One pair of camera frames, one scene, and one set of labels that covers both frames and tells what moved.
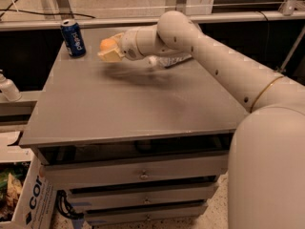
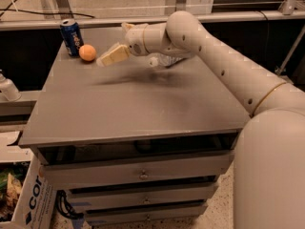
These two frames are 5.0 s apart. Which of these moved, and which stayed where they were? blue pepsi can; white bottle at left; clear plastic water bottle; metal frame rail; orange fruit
Moved: orange fruit
Stayed: metal frame rail; clear plastic water bottle; white bottle at left; blue pepsi can
